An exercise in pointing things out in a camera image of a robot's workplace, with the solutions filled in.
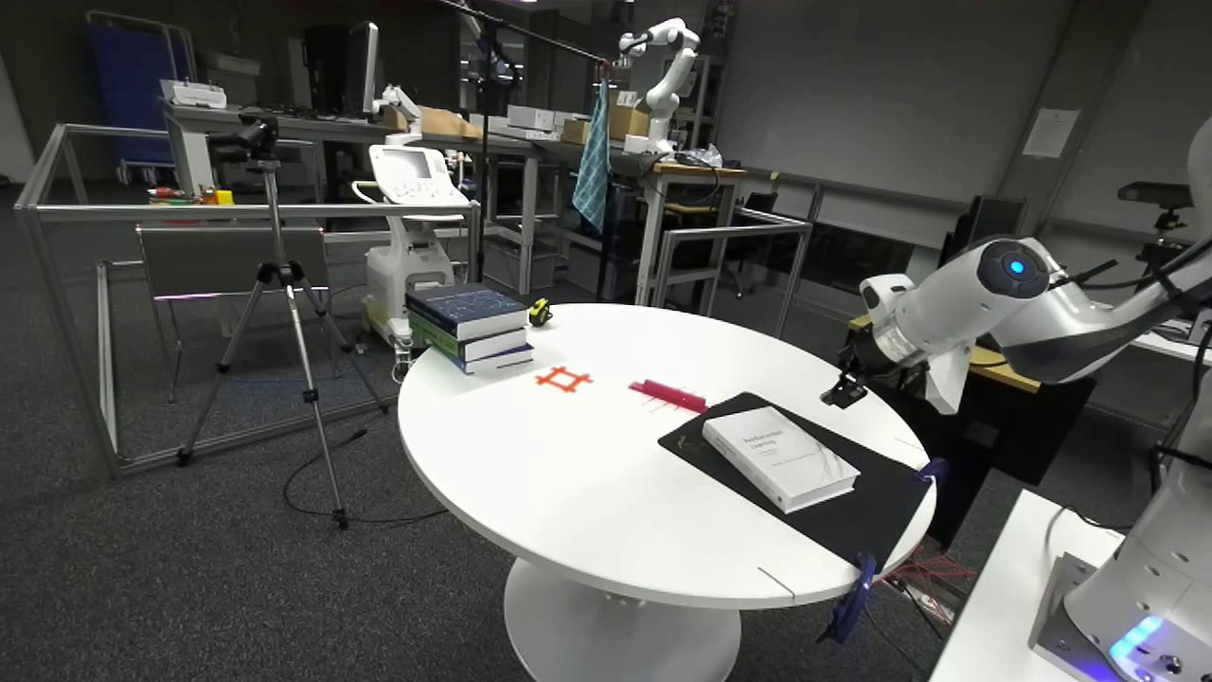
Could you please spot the red rectangular block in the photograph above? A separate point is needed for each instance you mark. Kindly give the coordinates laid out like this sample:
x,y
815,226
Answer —
x,y
667,395

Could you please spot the white wall paper sheet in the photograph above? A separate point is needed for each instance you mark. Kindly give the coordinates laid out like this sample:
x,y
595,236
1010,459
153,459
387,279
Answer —
x,y
1049,135

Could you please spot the blue table clamp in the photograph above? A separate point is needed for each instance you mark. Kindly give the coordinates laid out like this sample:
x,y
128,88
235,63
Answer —
x,y
855,602
932,472

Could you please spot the black boom pole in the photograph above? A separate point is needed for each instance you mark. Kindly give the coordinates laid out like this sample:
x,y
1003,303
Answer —
x,y
486,127

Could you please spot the dark blue book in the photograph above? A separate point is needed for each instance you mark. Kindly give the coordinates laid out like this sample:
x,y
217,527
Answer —
x,y
465,306

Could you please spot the white box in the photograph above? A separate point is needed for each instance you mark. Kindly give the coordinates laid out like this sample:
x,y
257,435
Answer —
x,y
193,96

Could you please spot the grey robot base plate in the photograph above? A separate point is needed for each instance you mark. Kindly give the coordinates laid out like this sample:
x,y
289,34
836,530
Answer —
x,y
1075,617

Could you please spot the teal hanging cloth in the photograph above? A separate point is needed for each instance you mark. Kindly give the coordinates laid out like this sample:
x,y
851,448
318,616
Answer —
x,y
590,170

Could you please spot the yellow toy block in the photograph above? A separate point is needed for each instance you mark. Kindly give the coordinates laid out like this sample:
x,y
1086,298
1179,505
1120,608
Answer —
x,y
223,198

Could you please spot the yellow black tape measure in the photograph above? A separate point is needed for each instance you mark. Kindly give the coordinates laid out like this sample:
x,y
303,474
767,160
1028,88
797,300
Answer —
x,y
538,312

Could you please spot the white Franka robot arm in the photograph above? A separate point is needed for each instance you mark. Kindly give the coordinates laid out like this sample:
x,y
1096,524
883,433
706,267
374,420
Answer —
x,y
1048,317

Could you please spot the white table pedestal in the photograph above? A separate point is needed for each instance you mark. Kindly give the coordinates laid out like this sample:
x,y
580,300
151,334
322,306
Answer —
x,y
620,626

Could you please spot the green and white book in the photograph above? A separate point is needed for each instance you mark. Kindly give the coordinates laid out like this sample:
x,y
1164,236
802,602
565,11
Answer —
x,y
480,341

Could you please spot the red toy block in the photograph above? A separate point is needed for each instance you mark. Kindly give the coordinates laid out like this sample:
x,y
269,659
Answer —
x,y
159,193

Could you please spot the grey metal railing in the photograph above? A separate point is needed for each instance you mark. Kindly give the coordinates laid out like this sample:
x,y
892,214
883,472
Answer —
x,y
731,227

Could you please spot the black table mat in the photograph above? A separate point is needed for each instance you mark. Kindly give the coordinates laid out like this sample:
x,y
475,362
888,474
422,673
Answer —
x,y
874,517

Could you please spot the white workbench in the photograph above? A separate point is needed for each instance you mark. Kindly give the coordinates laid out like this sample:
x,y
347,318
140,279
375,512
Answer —
x,y
685,170

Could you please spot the blue trolley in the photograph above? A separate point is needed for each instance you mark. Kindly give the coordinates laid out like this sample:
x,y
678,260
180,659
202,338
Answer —
x,y
133,88

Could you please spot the cardboard box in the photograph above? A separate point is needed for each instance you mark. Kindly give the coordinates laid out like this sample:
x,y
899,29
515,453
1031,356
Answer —
x,y
628,122
445,122

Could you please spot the white hardcover book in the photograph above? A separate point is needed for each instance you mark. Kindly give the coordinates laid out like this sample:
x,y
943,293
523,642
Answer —
x,y
777,454

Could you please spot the thin blue white book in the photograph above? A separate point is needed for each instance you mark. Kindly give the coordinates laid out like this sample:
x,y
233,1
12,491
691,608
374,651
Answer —
x,y
499,362

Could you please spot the small white robot arm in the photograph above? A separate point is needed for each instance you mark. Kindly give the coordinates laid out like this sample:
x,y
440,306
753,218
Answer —
x,y
667,70

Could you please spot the dark upright monitor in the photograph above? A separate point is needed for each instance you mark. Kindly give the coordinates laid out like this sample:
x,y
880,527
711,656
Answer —
x,y
341,63

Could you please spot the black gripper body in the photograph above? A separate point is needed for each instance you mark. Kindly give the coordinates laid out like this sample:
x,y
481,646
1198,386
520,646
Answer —
x,y
863,365

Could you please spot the small black camera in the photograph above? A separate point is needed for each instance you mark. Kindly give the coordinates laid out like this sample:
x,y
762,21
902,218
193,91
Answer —
x,y
259,136

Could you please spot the white robot stand top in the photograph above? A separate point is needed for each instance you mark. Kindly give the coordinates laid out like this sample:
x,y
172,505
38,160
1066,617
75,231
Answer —
x,y
999,591

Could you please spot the black camera tripod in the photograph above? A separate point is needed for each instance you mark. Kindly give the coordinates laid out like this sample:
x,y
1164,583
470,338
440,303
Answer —
x,y
302,341

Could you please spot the grey metal frame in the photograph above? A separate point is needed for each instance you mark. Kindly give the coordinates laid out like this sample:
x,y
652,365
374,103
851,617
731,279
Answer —
x,y
250,210

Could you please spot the white medical cart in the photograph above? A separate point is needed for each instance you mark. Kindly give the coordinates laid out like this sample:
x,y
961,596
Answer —
x,y
412,231

